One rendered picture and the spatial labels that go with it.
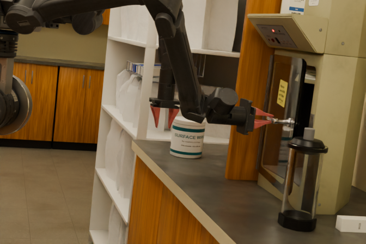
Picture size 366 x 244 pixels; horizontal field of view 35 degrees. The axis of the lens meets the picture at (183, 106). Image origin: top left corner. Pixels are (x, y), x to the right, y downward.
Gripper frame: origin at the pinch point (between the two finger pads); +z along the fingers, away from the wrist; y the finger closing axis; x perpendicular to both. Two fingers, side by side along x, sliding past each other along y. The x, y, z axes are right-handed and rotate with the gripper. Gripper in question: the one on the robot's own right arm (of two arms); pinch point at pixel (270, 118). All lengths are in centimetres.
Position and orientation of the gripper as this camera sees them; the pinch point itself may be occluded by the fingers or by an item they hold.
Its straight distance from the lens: 178.0
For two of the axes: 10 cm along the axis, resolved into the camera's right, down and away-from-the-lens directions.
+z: 9.5, 0.8, 3.0
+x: -2.9, -1.4, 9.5
